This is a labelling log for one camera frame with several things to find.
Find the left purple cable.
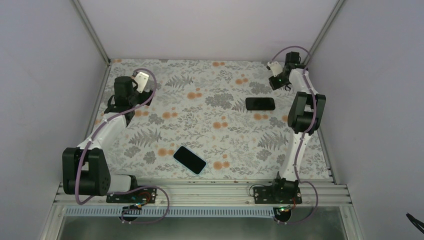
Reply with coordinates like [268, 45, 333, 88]
[74, 68, 170, 225]

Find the black phone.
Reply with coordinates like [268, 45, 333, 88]
[245, 97, 276, 111]
[173, 146, 207, 175]

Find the black object at right edge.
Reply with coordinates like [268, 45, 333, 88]
[406, 212, 424, 234]

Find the aluminium frame post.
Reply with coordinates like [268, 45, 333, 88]
[303, 0, 346, 64]
[71, 0, 111, 65]

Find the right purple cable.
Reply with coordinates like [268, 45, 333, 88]
[270, 45, 320, 225]

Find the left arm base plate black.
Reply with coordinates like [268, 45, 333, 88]
[106, 187, 157, 204]

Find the black phone in blue case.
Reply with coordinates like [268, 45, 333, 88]
[173, 146, 207, 175]

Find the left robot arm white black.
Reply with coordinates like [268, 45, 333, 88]
[62, 72, 154, 203]

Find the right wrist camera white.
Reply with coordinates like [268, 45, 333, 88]
[267, 61, 283, 77]

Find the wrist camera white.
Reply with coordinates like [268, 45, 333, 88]
[267, 61, 283, 77]
[133, 71, 150, 93]

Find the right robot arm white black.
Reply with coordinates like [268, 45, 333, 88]
[267, 51, 326, 204]

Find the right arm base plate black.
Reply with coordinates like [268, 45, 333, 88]
[252, 186, 303, 205]

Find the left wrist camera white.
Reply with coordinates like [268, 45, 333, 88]
[133, 71, 150, 93]

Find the aluminium rail front frame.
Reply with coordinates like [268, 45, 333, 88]
[52, 180, 353, 208]

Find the slotted grey cable duct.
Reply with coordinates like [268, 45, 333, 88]
[63, 206, 275, 218]

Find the left aluminium frame post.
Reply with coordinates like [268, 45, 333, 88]
[71, 0, 111, 65]

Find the purple cable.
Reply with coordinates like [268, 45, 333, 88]
[74, 68, 170, 225]
[270, 45, 320, 225]

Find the right aluminium frame post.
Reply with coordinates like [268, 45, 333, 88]
[303, 0, 346, 64]

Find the floral patterned table mat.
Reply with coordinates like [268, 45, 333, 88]
[95, 58, 295, 180]

